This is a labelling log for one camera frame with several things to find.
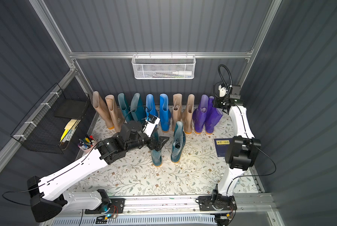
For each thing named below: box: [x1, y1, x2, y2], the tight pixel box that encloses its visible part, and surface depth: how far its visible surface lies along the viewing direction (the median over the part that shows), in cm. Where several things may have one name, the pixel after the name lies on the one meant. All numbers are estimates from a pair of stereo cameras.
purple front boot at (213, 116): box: [204, 96, 224, 135], surface depth 90 cm
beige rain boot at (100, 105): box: [92, 90, 115, 130], surface depth 97 cm
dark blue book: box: [213, 137, 233, 158], surface depth 98 cm
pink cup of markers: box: [77, 135, 96, 153], surface depth 86 cm
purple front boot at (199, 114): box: [192, 94, 209, 135], surface depth 93 cm
